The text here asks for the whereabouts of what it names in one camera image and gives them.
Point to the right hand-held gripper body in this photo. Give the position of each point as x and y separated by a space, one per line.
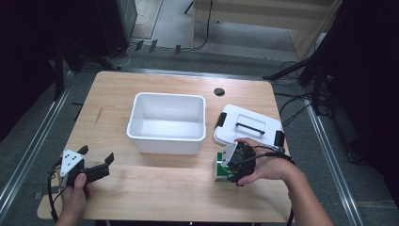
241 161

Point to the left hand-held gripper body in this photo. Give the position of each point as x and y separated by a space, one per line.
71 163

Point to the green and white carton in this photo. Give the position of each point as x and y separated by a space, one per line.
221 171

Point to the white plastic storage box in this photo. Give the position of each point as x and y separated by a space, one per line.
167 122

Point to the person's right hand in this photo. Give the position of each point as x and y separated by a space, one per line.
269 166

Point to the person's left hand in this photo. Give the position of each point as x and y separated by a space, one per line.
73 197

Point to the black round table grommet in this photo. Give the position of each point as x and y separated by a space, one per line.
219 92

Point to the black metal stand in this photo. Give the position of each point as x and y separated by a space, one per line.
59 72

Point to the black tripod stand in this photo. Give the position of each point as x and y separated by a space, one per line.
313 67

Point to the dark cabinet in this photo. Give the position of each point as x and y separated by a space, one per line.
116 25

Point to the light wooden furniture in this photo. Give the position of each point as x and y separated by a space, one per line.
266 15

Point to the aluminium floor rail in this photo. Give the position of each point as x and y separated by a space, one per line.
31 150
332 163

